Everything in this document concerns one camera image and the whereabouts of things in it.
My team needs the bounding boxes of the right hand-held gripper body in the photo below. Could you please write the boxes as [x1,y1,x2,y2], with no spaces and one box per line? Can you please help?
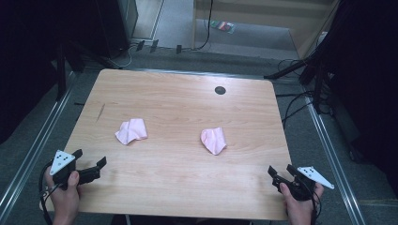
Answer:
[289,166,335,202]

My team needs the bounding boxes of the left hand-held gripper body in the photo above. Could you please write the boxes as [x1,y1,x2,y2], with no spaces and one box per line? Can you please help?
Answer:
[49,149,79,191]

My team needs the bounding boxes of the pink sock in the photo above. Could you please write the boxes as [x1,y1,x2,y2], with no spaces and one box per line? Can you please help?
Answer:
[200,127,227,157]
[115,117,148,146]

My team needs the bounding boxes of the person's right hand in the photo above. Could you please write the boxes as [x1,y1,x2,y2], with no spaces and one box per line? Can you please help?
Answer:
[279,182,325,221]

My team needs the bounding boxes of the person's left hand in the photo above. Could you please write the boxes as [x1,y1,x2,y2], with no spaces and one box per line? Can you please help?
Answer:
[44,167,81,225]

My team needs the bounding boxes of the black stand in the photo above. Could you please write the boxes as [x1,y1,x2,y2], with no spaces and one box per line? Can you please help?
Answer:
[55,40,121,101]
[263,50,332,115]

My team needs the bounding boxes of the dark curtain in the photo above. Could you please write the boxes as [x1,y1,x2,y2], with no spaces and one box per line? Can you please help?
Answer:
[322,0,398,200]
[0,0,104,145]

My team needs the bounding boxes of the black cabinet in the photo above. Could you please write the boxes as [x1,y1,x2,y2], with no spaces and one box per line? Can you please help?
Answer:
[93,0,139,59]

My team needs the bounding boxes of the light wooden shelf unit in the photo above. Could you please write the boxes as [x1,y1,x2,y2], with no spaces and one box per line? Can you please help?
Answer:
[191,0,342,60]

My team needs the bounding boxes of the colourful packet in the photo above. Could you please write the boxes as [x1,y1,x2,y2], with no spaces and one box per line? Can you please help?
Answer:
[209,20,237,34]

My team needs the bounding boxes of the right hand-held gripper black cable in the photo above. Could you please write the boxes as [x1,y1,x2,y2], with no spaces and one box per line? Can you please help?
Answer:
[309,187,323,225]

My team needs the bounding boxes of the hand-held gripper black cable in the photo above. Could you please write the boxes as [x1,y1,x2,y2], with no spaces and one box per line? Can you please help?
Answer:
[309,187,323,225]
[38,160,61,225]

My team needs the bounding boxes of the left hand-held gripper black cable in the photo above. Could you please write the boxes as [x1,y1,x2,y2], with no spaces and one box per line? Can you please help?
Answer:
[38,160,61,225]

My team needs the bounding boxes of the metal floor rail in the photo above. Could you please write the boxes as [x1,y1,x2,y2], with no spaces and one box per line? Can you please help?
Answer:
[0,70,76,215]
[304,95,367,225]

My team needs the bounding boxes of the black floor cables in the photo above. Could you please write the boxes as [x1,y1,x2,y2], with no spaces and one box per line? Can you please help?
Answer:
[275,58,332,129]

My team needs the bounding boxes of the white floor cable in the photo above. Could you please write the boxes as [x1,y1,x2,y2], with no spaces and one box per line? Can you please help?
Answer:
[107,43,140,69]

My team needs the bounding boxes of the black hanging cable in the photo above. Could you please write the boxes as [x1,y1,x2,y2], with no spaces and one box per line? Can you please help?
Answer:
[191,0,215,52]

